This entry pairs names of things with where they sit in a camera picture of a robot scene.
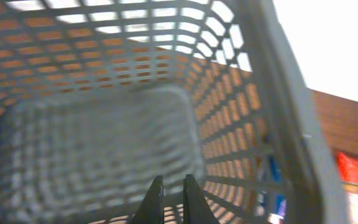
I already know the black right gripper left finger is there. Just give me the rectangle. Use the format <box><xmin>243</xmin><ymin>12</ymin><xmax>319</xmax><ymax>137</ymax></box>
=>
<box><xmin>129</xmin><ymin>175</ymin><xmax>164</xmax><ymax>224</ymax></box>

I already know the grey plastic lattice basket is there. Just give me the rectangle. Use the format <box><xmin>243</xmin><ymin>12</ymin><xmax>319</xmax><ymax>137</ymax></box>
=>
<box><xmin>0</xmin><ymin>0</ymin><xmax>349</xmax><ymax>223</ymax></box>

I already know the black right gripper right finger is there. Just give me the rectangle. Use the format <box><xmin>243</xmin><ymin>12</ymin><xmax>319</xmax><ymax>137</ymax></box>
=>
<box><xmin>183</xmin><ymin>174</ymin><xmax>219</xmax><ymax>224</ymax></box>

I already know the red snack bar packet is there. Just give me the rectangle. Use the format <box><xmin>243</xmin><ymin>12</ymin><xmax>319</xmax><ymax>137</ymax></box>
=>
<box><xmin>336</xmin><ymin>151</ymin><xmax>358</xmax><ymax>189</ymax></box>

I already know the blue white carton box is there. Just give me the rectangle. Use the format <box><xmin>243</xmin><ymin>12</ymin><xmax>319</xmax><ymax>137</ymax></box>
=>
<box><xmin>254</xmin><ymin>156</ymin><xmax>287</xmax><ymax>224</ymax></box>

